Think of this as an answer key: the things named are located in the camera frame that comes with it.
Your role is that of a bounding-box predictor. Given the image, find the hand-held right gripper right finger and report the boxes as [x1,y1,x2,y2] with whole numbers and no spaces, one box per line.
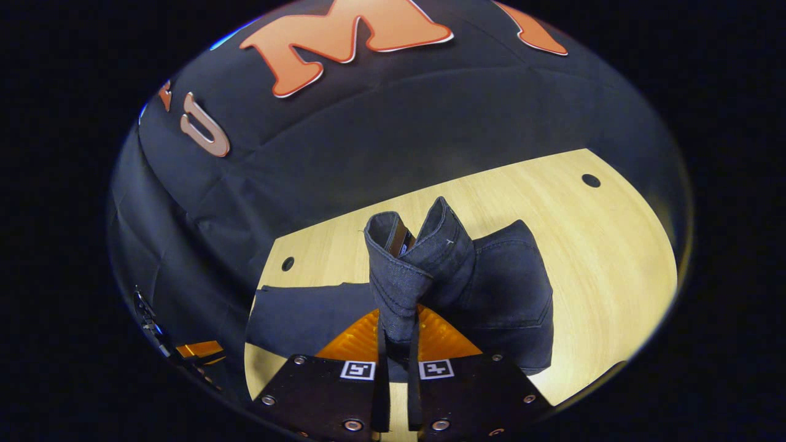
[407,304,554,441]

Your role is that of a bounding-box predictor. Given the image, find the dark grey jeans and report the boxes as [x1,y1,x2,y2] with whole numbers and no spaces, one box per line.
[244,195,556,384]

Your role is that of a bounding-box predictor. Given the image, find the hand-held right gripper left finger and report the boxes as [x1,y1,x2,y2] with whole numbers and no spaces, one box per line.
[247,307,392,441]

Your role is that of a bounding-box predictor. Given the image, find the black backdrop cloth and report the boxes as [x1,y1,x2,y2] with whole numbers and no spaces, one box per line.
[106,0,691,406]

